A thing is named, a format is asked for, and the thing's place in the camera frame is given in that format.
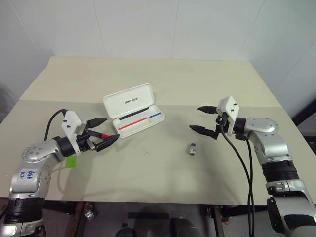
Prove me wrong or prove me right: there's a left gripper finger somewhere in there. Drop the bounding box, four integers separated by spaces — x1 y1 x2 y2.
85 118 108 129
95 134 121 152

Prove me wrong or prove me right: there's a thin white cable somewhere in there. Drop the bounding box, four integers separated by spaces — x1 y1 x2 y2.
51 164 69 197

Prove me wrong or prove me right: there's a white hinged pencil case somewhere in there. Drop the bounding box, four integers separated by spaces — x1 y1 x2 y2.
102 83 166 139

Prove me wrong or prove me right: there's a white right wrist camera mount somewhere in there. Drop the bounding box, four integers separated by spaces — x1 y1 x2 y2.
216 95 240 136

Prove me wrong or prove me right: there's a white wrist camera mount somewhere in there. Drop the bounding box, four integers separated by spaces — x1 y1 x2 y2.
216 95 240 136
61 111 87 141

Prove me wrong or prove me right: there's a dark rounded shape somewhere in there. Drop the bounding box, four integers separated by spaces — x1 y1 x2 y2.
170 217 196 237
115 226 137 237

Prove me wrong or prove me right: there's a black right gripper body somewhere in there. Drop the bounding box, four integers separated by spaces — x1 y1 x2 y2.
215 111 231 136

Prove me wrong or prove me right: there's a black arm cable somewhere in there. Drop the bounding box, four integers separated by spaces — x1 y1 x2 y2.
243 138 253 207
221 122 256 207
45 109 69 142

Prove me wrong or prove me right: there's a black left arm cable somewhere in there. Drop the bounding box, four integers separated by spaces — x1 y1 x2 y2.
45 109 69 142

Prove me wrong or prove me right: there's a rusty metal table leg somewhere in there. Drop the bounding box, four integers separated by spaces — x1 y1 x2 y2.
213 206 224 237
71 201 86 237

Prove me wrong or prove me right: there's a black stand frame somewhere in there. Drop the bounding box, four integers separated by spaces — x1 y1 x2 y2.
292 81 316 151

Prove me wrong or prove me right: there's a black marker with red cap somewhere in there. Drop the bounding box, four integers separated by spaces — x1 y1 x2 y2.
87 130 110 139

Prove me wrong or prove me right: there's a green rectangular eraser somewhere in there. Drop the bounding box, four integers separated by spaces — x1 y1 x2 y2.
66 156 78 169

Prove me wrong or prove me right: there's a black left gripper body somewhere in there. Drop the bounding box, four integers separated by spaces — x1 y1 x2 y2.
75 128 100 155

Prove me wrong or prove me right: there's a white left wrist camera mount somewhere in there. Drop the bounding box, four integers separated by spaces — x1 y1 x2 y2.
61 111 87 141

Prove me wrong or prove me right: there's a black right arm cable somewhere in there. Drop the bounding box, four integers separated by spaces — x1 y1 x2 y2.
221 122 256 207
243 138 253 207

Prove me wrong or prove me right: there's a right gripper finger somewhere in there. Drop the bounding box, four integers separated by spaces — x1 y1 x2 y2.
188 125 218 141
197 105 219 115

